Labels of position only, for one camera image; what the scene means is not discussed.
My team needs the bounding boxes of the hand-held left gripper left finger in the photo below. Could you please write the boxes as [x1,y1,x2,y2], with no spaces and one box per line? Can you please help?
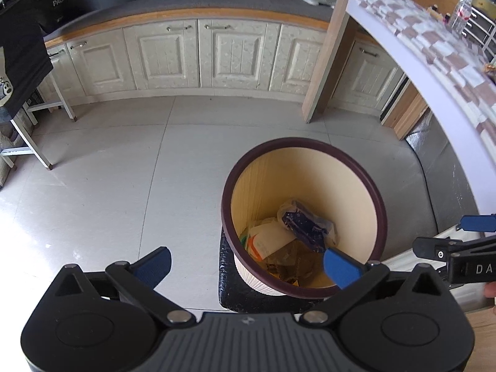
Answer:
[48,246,195,328]

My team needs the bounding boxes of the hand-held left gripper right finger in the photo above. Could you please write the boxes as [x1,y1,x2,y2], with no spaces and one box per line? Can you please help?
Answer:
[299,247,447,327]

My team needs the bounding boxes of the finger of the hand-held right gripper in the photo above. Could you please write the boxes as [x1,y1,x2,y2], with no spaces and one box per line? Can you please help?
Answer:
[457,213,496,233]
[413,234,496,261]

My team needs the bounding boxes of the beige waste bin brown rim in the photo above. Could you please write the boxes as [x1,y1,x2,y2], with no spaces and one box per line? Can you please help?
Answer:
[220,136,388,300]

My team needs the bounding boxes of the blue snack wrapper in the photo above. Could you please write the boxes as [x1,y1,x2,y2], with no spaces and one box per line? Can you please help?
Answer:
[277,199,338,254]

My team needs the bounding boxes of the grey crinkled floor sheet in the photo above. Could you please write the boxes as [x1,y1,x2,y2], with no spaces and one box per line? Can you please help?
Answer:
[405,112,481,233]

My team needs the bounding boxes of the white paper package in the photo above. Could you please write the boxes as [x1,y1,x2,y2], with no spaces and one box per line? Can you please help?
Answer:
[240,219,297,262]

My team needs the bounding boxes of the white table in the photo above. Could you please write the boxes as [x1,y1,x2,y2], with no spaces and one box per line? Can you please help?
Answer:
[345,0,496,218]

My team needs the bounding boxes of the stacked wooden boards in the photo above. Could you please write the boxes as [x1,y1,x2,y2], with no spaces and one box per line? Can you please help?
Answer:
[382,81,431,140]

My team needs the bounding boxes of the white metal stand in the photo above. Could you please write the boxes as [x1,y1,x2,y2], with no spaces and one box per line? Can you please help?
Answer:
[0,42,78,171]

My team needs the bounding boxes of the wooden side panel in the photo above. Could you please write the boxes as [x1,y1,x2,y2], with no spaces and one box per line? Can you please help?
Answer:
[301,0,351,124]

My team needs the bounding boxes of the clear water bottle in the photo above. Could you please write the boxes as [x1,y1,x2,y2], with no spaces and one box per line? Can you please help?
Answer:
[451,0,474,35]

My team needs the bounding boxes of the white cabinet wooden edge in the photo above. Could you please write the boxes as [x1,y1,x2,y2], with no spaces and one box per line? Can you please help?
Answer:
[37,8,407,117]

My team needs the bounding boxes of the cartoon print tote bag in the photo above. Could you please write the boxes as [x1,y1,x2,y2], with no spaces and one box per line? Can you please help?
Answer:
[0,46,16,107]

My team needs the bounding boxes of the black bag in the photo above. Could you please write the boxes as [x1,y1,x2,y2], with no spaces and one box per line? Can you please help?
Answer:
[29,0,72,33]

